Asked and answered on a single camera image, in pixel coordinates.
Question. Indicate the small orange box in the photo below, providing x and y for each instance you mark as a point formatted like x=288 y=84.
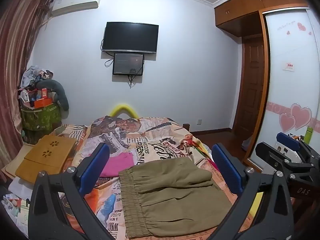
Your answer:
x=44 y=93

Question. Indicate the wooden lap desk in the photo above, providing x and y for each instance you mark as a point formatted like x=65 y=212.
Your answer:
x=45 y=160

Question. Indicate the small black monitor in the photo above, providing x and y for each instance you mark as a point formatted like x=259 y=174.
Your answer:
x=128 y=63

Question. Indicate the flat orange box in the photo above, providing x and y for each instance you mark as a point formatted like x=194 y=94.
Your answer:
x=43 y=103

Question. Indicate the brown wooden door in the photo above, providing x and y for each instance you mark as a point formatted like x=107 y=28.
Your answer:
x=250 y=87

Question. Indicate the brown striped curtain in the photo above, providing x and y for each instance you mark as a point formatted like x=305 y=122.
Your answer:
x=15 y=67

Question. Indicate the black wall television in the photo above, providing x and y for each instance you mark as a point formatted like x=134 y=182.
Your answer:
x=130 y=37

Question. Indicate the rainbow striped blanket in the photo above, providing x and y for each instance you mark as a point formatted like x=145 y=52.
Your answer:
x=206 y=152

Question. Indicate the bed with printed cover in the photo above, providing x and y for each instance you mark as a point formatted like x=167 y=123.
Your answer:
x=155 y=140

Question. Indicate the dark wooden bed post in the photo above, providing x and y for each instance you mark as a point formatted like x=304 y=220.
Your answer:
x=186 y=126

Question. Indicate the pile of assorted clutter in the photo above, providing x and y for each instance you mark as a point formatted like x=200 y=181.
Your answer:
x=31 y=77

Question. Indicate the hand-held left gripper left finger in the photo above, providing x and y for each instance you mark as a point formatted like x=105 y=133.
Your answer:
x=95 y=170

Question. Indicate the pink cloth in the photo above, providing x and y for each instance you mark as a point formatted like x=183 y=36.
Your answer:
x=117 y=165

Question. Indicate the white heart-print sliding door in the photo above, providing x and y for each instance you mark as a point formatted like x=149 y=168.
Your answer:
x=287 y=92

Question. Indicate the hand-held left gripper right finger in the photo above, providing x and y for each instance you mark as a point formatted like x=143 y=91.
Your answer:
x=226 y=170

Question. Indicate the red and white sticker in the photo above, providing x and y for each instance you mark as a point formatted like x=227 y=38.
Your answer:
x=289 y=65

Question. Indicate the scattered papers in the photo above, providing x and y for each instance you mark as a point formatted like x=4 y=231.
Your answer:
x=15 y=205

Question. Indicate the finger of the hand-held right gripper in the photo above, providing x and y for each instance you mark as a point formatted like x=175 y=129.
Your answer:
x=287 y=140
x=268 y=155

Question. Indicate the olive green pants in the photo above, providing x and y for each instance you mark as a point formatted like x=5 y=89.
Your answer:
x=175 y=197

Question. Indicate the grey neck pillow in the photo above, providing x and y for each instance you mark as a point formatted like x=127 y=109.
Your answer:
x=58 y=90

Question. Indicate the grey-blue cloth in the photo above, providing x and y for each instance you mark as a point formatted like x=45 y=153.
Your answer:
x=245 y=143

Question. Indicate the yellow foam arch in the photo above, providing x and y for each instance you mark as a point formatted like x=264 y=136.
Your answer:
x=123 y=107

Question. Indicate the wooden wardrobe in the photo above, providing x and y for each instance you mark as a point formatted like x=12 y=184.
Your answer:
x=240 y=7

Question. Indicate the green bottle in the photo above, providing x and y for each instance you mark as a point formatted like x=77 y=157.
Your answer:
x=308 y=135

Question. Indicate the flat cardboard sheet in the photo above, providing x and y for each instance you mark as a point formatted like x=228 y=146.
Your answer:
x=10 y=166

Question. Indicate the green storage bag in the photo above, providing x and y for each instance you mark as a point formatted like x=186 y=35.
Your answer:
x=40 y=120

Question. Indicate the white air conditioner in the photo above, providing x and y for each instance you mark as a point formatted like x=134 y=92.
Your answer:
x=75 y=3

